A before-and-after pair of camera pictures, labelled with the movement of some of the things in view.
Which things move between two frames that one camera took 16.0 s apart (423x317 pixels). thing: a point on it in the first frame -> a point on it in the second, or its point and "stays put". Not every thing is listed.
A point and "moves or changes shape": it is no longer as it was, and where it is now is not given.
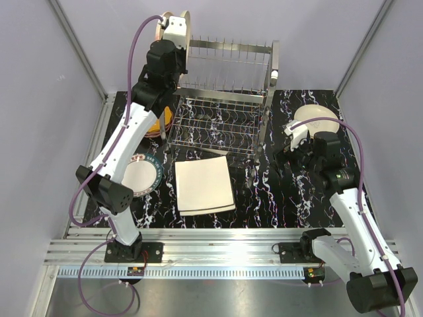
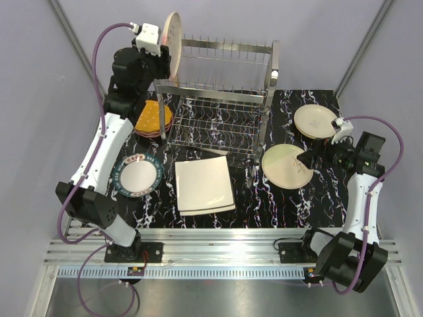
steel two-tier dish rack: x=222 y=103 stays put
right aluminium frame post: x=379 y=16 stays put
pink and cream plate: x=161 y=26 moves or changes shape
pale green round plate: x=186 y=14 -> x=282 y=168
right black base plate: x=291 y=253 stays put
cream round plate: x=316 y=111 stays put
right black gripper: x=284 y=155 -> x=323 y=148
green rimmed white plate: x=143 y=174 stays put
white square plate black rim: x=207 y=211 stays put
